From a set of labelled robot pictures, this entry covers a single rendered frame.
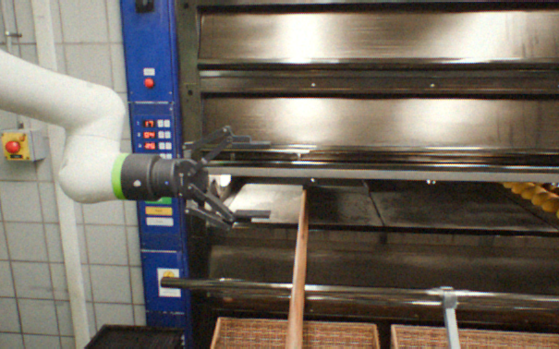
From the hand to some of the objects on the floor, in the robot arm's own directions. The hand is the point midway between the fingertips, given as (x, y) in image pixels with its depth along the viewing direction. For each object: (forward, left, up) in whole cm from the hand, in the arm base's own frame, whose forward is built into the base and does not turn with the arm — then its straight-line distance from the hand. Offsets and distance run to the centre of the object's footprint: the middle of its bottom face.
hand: (264, 180), depth 77 cm
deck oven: (+65, +146, -149) cm, 218 cm away
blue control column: (-32, +151, -149) cm, 214 cm away
